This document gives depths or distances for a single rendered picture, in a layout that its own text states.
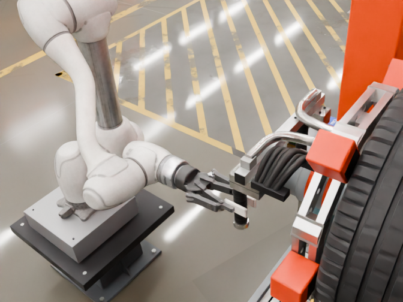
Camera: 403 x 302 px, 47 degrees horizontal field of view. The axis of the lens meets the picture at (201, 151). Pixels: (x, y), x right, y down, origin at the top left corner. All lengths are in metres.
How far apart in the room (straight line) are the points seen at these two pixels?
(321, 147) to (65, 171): 1.12
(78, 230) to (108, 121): 0.44
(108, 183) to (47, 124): 2.03
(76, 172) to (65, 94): 1.79
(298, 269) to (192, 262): 1.18
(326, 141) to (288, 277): 0.30
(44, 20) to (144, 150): 0.50
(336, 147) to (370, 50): 0.66
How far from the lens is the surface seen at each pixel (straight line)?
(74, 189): 1.86
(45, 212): 2.02
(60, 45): 1.49
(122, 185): 1.28
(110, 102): 1.78
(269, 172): 1.08
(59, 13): 1.54
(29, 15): 1.55
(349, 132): 1.02
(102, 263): 1.88
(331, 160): 0.92
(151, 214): 2.00
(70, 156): 1.80
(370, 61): 1.56
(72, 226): 1.91
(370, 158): 0.95
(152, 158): 1.35
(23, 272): 2.38
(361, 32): 1.53
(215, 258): 2.19
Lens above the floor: 1.73
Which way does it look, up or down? 39 degrees down
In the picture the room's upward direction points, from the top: 6 degrees counter-clockwise
